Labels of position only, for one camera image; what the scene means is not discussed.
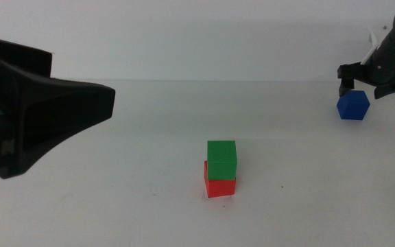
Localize blue cube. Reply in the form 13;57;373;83
336;89;371;121

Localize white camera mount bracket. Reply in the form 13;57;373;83
359;25;385;66

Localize red cube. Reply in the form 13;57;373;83
203;160;237;199

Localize green cube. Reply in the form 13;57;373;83
206;140;238;181

